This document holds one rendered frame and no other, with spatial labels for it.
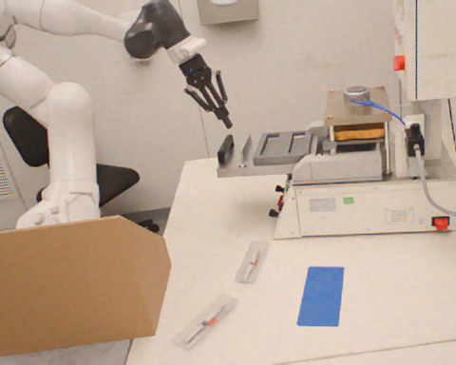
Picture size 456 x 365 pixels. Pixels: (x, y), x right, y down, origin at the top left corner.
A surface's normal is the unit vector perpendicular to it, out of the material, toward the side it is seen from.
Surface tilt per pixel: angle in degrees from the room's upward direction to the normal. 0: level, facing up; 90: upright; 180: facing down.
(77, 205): 62
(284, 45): 90
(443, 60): 90
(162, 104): 90
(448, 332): 0
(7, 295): 90
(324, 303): 0
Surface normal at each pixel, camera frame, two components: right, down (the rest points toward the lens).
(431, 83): -0.10, 0.44
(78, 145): 0.56, 0.13
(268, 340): -0.11, -0.89
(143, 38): 0.11, 0.36
